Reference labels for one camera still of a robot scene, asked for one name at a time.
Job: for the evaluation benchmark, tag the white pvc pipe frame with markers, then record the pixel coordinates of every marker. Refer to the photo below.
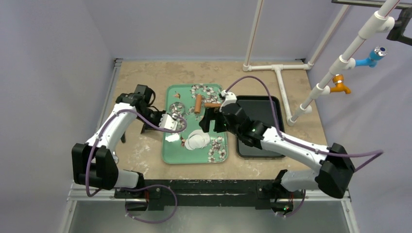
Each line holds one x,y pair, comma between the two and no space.
351,30

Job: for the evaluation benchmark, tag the black baking tray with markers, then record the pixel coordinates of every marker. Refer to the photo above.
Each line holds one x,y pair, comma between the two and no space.
258,108

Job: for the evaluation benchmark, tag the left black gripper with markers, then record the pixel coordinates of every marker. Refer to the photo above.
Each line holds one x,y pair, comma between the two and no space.
160,115

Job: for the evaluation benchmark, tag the blue faucet tap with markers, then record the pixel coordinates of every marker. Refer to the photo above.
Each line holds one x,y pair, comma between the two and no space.
374,56

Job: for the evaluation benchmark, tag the orange faucet tap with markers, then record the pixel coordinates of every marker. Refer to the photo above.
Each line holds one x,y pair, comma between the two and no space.
338,81

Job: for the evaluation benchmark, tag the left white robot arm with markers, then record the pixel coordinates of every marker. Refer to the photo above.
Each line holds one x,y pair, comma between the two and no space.
94,163

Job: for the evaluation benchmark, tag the wooden rolling pin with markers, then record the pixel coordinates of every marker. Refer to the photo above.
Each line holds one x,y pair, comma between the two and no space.
199,105

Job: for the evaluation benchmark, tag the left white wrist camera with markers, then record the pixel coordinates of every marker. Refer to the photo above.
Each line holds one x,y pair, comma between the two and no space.
168,123

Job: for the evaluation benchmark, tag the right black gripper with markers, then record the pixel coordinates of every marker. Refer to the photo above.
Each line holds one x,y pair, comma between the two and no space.
217,118

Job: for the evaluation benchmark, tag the green floral tray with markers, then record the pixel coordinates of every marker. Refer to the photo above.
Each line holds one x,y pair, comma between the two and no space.
180,101

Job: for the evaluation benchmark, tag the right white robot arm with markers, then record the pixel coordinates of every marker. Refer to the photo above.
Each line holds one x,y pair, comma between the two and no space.
329,174

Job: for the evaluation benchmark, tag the aluminium frame rail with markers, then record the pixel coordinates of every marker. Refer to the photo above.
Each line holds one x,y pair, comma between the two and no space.
72,201

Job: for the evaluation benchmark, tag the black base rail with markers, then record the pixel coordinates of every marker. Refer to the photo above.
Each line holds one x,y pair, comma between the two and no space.
259,194

